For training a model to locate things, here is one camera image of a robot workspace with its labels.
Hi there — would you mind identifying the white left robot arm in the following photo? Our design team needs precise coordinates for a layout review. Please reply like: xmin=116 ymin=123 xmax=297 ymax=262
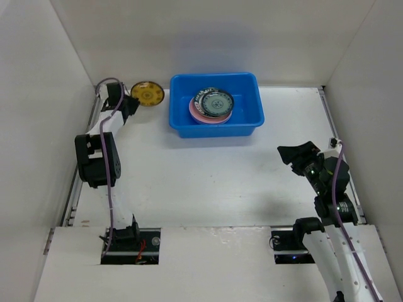
xmin=74 ymin=77 xmax=142 ymax=249

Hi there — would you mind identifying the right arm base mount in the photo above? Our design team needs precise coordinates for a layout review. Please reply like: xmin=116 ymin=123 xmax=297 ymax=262
xmin=269 ymin=226 xmax=315 ymax=265

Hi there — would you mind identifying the green rimmed white plate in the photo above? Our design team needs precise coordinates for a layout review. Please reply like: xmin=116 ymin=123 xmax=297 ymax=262
xmin=193 ymin=87 xmax=226 ymax=118

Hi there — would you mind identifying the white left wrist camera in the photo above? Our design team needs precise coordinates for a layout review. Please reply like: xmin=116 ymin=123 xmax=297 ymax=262
xmin=96 ymin=84 xmax=109 ymax=101

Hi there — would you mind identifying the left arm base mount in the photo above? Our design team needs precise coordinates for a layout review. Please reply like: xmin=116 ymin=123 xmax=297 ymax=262
xmin=100 ymin=228 xmax=161 ymax=266

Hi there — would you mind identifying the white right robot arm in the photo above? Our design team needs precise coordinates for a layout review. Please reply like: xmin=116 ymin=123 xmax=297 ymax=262
xmin=277 ymin=138 xmax=383 ymax=301

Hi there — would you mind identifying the blue plastic bin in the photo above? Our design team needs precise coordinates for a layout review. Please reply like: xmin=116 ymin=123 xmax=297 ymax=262
xmin=169 ymin=72 xmax=264 ymax=138

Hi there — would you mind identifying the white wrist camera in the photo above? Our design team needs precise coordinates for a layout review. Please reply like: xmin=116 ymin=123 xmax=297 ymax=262
xmin=322 ymin=138 xmax=343 ymax=159
xmin=96 ymin=84 xmax=109 ymax=101

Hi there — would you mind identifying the pink plastic plate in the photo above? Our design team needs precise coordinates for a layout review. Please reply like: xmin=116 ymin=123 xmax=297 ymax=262
xmin=189 ymin=101 xmax=232 ymax=125

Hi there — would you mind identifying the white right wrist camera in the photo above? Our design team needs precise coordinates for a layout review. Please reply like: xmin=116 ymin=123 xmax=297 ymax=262
xmin=322 ymin=138 xmax=343 ymax=159

